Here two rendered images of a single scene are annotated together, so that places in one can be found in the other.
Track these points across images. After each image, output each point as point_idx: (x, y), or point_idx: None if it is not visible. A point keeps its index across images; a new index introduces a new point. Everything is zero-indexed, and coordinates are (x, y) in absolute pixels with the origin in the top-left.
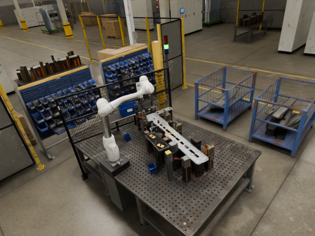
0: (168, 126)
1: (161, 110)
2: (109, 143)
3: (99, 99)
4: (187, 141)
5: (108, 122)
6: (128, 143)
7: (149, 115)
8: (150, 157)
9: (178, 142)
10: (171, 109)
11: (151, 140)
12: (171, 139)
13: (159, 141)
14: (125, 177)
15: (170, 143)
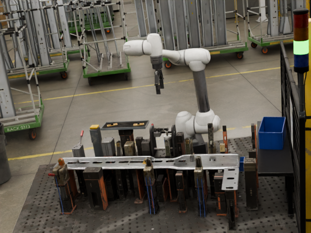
0: (166, 165)
1: (235, 175)
2: (187, 112)
3: (201, 48)
4: (104, 166)
5: (195, 86)
6: None
7: (233, 159)
8: None
9: (116, 160)
10: (221, 187)
11: (132, 122)
12: (116, 141)
13: (121, 125)
14: None
15: (111, 138)
